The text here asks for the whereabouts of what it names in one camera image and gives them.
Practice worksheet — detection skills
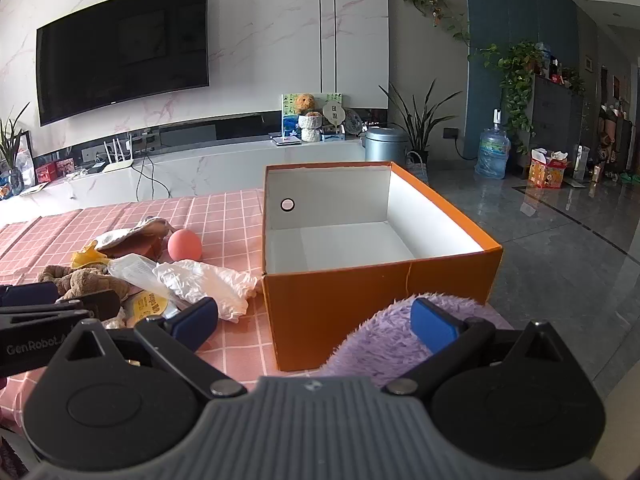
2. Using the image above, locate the long leaf potted plant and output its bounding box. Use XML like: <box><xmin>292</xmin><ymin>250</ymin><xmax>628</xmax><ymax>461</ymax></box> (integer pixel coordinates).
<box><xmin>378</xmin><ymin>79</ymin><xmax>463</xmax><ymax>161</ymax></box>

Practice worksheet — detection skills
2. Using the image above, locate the pink ball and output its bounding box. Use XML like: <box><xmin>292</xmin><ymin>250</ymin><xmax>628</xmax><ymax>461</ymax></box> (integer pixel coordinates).
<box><xmin>167</xmin><ymin>230</ymin><xmax>203</xmax><ymax>262</ymax></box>

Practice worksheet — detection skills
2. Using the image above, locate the white crumpled plastic bag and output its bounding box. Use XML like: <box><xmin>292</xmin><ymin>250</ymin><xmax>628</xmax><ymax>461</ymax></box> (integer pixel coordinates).
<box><xmin>152</xmin><ymin>259</ymin><xmax>261</xmax><ymax>323</ymax></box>

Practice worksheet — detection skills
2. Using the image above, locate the round white hand fan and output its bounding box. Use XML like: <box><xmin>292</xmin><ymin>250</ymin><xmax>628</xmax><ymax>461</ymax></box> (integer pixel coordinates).
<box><xmin>322</xmin><ymin>100</ymin><xmax>346</xmax><ymax>128</ymax></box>

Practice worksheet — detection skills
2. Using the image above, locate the plant in glass vase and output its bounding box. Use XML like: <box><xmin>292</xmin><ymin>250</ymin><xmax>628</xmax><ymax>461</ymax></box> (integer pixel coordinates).
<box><xmin>0</xmin><ymin>102</ymin><xmax>31</xmax><ymax>196</ymax></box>

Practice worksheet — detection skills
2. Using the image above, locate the white marble TV cabinet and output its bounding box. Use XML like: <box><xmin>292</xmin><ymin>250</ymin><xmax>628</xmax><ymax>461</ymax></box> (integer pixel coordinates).
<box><xmin>0</xmin><ymin>135</ymin><xmax>368</xmax><ymax>231</ymax></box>

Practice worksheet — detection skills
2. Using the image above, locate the woven basket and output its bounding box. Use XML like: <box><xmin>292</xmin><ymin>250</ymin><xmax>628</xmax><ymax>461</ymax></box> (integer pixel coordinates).
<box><xmin>405</xmin><ymin>151</ymin><xmax>430</xmax><ymax>185</ymax></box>

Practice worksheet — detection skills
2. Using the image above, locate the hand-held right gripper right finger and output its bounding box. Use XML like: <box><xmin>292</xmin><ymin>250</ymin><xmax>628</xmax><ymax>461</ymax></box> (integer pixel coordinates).
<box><xmin>382</xmin><ymin>297</ymin><xmax>583</xmax><ymax>396</ymax></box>

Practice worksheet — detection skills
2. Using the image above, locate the beige and brown cloth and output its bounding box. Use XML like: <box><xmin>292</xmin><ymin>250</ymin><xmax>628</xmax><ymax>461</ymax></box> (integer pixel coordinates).
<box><xmin>95</xmin><ymin>216</ymin><xmax>171</xmax><ymax>261</ymax></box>

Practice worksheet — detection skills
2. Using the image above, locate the purple fluffy cloth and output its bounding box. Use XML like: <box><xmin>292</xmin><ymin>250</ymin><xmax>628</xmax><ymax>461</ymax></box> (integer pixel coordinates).
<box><xmin>317</xmin><ymin>292</ymin><xmax>513</xmax><ymax>388</ymax></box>

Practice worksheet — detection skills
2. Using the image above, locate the green and blue painting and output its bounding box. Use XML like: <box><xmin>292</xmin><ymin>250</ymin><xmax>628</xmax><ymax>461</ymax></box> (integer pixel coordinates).
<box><xmin>281</xmin><ymin>92</ymin><xmax>343</xmax><ymax>136</ymax></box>

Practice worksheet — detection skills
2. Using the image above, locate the orange cardboard box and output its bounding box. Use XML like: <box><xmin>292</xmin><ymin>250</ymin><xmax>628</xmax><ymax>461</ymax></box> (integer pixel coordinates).
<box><xmin>261</xmin><ymin>161</ymin><xmax>503</xmax><ymax>373</ymax></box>

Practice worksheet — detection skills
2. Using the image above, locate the white router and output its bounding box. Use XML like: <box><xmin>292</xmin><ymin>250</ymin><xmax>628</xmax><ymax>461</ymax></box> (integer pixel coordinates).
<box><xmin>102</xmin><ymin>132</ymin><xmax>136</xmax><ymax>173</ymax></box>

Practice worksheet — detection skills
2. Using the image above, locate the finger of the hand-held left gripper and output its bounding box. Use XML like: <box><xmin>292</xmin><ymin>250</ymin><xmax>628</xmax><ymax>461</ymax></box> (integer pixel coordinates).
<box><xmin>0</xmin><ymin>290</ymin><xmax>124</xmax><ymax>323</ymax></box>
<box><xmin>0</xmin><ymin>282</ymin><xmax>59</xmax><ymax>307</ymax></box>

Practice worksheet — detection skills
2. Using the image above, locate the red gift box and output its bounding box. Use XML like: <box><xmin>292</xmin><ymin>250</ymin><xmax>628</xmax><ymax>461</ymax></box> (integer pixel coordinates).
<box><xmin>530</xmin><ymin>148</ymin><xmax>571</xmax><ymax>188</ymax></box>

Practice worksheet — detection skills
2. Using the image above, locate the brown plush toy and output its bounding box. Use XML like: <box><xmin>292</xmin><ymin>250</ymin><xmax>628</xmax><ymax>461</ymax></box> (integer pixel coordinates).
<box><xmin>37</xmin><ymin>264</ymin><xmax>133</xmax><ymax>307</ymax></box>

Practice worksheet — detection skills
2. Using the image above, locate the blue water jug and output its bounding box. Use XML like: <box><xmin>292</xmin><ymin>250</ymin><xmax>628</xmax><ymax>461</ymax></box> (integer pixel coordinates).
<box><xmin>474</xmin><ymin>108</ymin><xmax>511</xmax><ymax>179</ymax></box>

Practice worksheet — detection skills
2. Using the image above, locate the grey sideboard cabinet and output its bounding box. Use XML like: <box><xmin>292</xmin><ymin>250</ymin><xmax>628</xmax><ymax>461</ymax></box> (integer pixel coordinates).
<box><xmin>527</xmin><ymin>74</ymin><xmax>588</xmax><ymax>171</ymax></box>

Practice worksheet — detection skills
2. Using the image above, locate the grey trash can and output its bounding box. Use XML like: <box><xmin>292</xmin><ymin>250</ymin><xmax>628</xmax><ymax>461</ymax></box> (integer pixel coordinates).
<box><xmin>361</xmin><ymin>127</ymin><xmax>398</xmax><ymax>163</ymax></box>

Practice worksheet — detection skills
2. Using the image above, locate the pothos plant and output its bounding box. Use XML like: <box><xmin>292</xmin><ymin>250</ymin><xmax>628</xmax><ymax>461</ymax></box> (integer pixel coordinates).
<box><xmin>470</xmin><ymin>40</ymin><xmax>551</xmax><ymax>153</ymax></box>

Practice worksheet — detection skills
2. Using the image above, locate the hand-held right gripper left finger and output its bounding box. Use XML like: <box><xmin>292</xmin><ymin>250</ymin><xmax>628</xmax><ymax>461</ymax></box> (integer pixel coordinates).
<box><xmin>50</xmin><ymin>297</ymin><xmax>248</xmax><ymax>400</ymax></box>

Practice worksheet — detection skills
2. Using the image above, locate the black television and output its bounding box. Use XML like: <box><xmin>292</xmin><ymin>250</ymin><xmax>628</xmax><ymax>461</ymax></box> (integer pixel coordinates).
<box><xmin>36</xmin><ymin>0</ymin><xmax>210</xmax><ymax>127</ymax></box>

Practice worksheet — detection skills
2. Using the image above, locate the black cable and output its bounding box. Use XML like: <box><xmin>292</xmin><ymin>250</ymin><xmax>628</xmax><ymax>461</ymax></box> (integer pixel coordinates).
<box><xmin>134</xmin><ymin>152</ymin><xmax>173</xmax><ymax>201</ymax></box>

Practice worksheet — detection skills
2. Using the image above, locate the teddy bear on white stand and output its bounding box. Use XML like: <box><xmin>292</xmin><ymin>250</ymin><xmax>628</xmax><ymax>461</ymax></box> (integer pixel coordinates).
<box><xmin>298</xmin><ymin>111</ymin><xmax>322</xmax><ymax>142</ymax></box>

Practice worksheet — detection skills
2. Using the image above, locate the hanging vine plant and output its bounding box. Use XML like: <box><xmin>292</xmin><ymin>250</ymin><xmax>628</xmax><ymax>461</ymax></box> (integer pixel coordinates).
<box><xmin>400</xmin><ymin>0</ymin><xmax>471</xmax><ymax>46</ymax></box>

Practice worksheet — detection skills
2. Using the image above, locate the round yellow label packet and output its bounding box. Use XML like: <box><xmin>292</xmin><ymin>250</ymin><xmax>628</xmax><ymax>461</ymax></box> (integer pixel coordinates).
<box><xmin>124</xmin><ymin>290</ymin><xmax>177</xmax><ymax>327</ymax></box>

